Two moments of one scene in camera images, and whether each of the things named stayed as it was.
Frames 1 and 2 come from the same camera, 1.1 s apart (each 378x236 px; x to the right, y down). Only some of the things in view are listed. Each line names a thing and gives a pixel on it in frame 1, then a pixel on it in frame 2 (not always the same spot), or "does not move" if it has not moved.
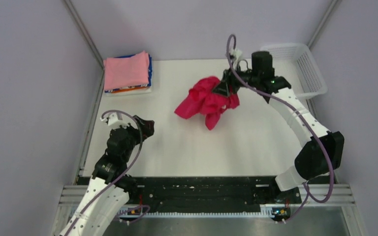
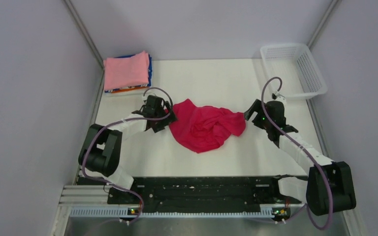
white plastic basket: (293, 62) does not move
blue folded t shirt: (148, 84) does not move
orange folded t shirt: (129, 89) does not move
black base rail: (207, 193) does not move
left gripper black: (147, 126) → (167, 121)
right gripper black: (229, 81) → (257, 107)
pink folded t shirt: (126, 71) does not move
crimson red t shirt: (202, 99) → (205, 129)
